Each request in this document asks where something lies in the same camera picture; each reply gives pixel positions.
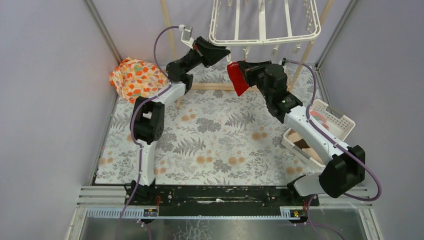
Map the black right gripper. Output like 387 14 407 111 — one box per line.
237 61 272 102

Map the red sock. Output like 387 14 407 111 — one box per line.
226 60 250 97

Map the white clip sock hanger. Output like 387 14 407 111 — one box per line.
208 0 324 60

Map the white perforated plastic basket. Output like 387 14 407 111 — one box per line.
281 98 356 168

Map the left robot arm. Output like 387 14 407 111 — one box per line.
125 36 231 206

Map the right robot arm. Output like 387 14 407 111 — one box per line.
227 61 366 206

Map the wooden drying rack stand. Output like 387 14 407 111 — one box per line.
160 0 334 110

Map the beige sock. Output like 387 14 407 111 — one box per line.
281 128 325 167

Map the floral patterned table mat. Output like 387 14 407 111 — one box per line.
94 64 332 186

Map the pink green patterned sock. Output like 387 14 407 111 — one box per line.
309 110 329 130

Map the orange floral cloth bundle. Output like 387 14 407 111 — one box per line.
109 57 169 104

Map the brown ribbed sock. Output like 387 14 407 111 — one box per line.
294 138 310 149

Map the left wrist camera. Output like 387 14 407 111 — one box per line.
178 24 195 49

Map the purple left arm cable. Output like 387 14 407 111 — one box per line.
114 25 182 240

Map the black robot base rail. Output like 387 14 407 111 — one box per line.
129 184 320 213

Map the white slotted cable duct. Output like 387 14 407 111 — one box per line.
86 207 306 221

